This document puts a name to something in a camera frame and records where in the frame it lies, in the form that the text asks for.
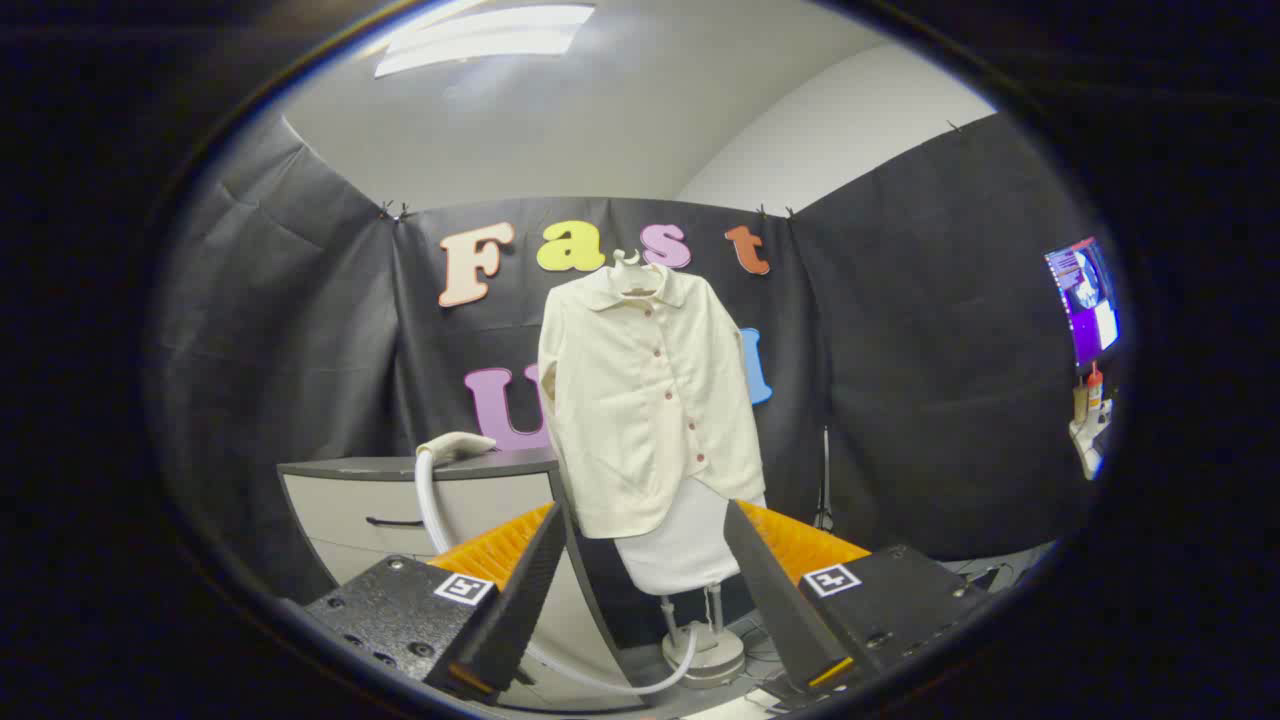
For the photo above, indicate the white round steamer base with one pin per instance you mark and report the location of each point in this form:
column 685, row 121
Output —
column 712, row 655

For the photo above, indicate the white bottle red cap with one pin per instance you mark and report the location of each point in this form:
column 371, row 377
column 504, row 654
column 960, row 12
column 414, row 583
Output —
column 1095, row 390

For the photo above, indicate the thin black stand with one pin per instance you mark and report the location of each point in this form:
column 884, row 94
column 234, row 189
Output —
column 826, row 480

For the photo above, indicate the white clothes hanger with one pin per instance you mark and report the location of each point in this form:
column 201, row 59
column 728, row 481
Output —
column 628, row 262

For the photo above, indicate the black backdrop cloth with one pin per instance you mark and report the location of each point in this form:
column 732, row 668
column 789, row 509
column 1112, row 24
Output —
column 900, row 400

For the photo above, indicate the white upright ironing board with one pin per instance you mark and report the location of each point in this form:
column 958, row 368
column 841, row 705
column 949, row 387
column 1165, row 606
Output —
column 680, row 550

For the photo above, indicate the cream button-up shirt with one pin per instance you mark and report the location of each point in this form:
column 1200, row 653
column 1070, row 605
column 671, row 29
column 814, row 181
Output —
column 640, row 420

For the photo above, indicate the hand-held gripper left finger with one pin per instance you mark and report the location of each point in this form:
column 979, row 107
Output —
column 455, row 625

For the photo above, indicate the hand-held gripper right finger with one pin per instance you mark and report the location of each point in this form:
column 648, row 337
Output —
column 790, row 620

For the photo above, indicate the grey drawer cabinet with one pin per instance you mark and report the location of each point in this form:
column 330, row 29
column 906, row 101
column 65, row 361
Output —
column 480, row 500

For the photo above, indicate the ceiling light panel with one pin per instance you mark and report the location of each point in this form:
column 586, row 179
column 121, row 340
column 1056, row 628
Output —
column 480, row 38

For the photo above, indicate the computer monitor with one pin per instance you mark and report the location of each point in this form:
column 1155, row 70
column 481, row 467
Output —
column 1085, row 300

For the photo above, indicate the white side table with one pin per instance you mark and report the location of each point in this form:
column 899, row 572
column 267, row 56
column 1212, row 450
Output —
column 1090, row 440

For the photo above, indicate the white garment steamer head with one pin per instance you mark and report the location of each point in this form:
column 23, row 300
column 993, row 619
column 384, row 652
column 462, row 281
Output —
column 455, row 445

